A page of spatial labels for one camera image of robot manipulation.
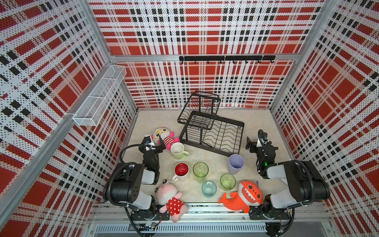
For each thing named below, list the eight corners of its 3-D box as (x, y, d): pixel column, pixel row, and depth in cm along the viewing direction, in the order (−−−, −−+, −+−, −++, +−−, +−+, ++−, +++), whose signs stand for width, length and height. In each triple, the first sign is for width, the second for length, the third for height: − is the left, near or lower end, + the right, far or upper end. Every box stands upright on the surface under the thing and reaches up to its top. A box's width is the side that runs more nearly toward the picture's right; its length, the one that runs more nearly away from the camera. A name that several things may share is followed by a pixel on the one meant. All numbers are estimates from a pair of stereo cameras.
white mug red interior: (173, 182, 85) (172, 178, 79) (175, 167, 90) (173, 162, 85) (188, 182, 85) (187, 178, 79) (189, 167, 90) (188, 162, 85)
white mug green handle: (172, 160, 94) (169, 153, 87) (173, 149, 99) (171, 142, 92) (188, 160, 94) (187, 153, 87) (189, 149, 99) (188, 142, 92)
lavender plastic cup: (228, 175, 86) (231, 168, 78) (226, 162, 91) (229, 154, 83) (241, 175, 86) (245, 167, 78) (239, 162, 91) (243, 154, 83)
